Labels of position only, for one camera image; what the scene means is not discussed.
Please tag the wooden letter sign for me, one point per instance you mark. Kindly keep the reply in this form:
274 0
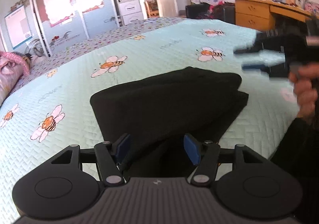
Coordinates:
20 4

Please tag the blue-framed paper notice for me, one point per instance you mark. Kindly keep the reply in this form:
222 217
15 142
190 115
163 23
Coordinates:
18 27

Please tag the white drawer cabinet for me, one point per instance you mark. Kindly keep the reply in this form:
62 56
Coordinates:
130 10

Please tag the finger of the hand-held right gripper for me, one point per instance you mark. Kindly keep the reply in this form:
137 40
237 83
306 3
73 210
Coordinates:
271 43
251 67

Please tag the person's right hand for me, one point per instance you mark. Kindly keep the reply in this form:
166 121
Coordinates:
306 89

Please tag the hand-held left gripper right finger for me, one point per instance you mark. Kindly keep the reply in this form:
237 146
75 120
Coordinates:
192 148

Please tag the grey cloth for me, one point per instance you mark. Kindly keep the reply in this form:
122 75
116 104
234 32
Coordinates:
37 47

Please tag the wooden desk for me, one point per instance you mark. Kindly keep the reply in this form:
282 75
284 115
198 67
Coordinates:
251 12

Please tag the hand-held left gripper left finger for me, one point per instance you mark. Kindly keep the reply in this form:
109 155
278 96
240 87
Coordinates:
123 148

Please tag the person's black clothing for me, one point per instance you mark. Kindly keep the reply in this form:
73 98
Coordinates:
299 164

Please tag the bee-print quilted bed cover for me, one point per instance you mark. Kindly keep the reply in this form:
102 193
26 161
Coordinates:
149 47

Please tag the red cloth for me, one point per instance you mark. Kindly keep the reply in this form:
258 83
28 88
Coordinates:
216 8

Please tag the black fleece pants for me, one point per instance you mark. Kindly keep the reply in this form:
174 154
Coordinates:
162 94

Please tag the dark patterned bundle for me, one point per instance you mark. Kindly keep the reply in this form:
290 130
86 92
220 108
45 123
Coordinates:
27 58

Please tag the black shirt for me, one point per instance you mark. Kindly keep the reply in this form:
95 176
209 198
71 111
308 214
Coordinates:
224 114

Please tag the sliding-door wardrobe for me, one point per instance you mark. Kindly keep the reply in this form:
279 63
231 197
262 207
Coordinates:
94 22

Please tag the heart-print bed sheet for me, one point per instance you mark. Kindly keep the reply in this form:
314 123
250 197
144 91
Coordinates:
82 44

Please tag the wooden chair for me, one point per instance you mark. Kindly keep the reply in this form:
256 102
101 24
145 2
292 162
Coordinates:
152 7

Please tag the floral duvet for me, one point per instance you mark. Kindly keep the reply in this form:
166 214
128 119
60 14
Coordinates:
6 84

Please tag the pink garment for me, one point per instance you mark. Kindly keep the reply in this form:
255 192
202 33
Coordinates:
10 61

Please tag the row of colourful books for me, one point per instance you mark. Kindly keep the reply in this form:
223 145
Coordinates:
304 3

